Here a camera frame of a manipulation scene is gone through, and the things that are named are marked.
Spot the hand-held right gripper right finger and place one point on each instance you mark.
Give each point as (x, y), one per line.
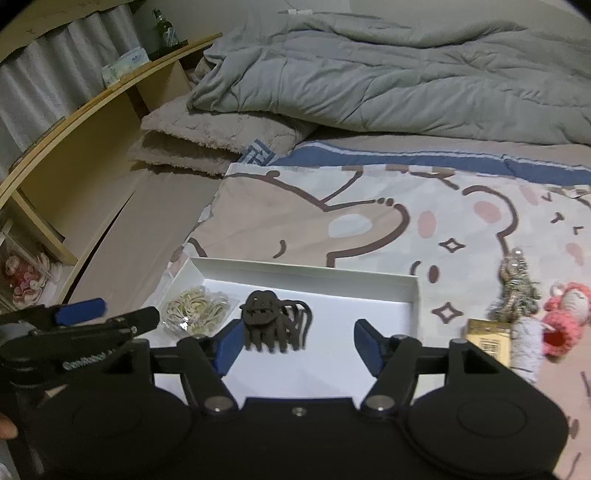
(369, 346)

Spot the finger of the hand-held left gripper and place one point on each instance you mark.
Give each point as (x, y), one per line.
(81, 310)
(120, 325)

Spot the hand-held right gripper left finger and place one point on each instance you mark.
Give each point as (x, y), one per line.
(228, 346)

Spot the dark brown hair claw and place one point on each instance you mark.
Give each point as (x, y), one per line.
(263, 318)

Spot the white shallow cardboard box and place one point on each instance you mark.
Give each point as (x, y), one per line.
(332, 314)

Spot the small yellow carton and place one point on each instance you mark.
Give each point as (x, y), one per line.
(489, 339)

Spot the person's left hand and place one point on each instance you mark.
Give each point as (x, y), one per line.
(6, 428)

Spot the clear bag of rubber bands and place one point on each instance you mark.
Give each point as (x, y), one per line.
(194, 309)

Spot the pink and white plush trinkets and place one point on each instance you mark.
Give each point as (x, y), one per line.
(21, 277)

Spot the bear print bed sheet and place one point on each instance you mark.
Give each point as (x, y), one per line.
(369, 230)

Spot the white fuzzy roll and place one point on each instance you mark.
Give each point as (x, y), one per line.
(526, 346)

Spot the wooden headboard shelf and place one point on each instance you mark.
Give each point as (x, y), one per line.
(69, 152)

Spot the pink crochet doll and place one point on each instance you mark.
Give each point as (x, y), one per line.
(568, 309)

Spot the beige fluffy pillow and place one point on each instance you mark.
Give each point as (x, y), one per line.
(207, 134)

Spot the grey curtain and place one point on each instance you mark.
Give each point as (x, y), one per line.
(46, 78)

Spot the tissue pack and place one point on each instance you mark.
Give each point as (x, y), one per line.
(127, 64)

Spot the grey quilt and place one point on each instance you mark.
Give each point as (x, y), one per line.
(392, 69)

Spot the green glass bottle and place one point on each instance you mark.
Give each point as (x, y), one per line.
(165, 30)

